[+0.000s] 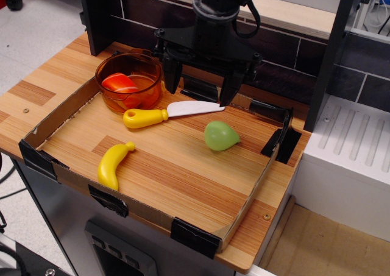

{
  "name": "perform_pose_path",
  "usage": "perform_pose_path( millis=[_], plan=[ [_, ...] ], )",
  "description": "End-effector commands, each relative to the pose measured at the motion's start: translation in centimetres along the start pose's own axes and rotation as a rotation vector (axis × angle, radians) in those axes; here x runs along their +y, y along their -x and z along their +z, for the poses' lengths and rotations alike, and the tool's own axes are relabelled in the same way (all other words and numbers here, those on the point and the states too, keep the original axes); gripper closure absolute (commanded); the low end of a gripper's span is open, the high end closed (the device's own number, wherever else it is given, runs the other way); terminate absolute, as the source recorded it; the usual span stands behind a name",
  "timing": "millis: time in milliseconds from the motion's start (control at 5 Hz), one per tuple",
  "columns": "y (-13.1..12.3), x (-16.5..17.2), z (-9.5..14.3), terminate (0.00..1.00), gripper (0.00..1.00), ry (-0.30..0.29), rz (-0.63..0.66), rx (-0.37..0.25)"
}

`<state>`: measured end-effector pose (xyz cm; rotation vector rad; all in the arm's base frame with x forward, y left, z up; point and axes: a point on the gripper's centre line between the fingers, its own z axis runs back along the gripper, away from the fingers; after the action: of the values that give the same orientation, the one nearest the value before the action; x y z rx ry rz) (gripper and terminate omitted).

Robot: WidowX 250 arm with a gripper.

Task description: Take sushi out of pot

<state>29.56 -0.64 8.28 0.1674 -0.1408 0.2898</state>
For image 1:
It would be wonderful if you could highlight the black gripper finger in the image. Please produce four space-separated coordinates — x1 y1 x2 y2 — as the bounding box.
219 71 246 106
162 52 183 94

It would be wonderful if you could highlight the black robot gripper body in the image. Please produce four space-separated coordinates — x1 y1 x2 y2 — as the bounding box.
154 16 262 74

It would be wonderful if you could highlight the cardboard fence with black tape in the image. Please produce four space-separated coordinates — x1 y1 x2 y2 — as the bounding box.
18 53 302 260

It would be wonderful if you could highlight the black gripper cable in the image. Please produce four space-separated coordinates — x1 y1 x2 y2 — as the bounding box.
233 0 262 39

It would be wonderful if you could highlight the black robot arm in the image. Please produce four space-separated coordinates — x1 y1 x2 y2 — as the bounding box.
154 0 262 106

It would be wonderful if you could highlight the orange transparent plastic pot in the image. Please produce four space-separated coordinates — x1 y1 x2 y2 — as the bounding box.
95 48 163 114

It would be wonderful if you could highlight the white toy sink drainboard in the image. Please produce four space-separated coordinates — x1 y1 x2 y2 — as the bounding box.
292 96 389 241

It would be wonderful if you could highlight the green toy pear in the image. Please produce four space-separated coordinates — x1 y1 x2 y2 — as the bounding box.
204 121 241 151

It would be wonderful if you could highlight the grey toy oven panel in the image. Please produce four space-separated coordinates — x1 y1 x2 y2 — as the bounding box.
85 221 158 275

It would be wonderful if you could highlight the orange salmon sushi toy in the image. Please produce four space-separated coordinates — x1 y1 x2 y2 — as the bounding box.
102 73 138 93

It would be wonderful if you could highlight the yellow handled toy knife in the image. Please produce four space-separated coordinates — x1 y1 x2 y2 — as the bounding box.
122 101 225 129

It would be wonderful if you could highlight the yellow toy banana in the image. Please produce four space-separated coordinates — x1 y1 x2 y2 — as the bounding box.
97 141 135 191

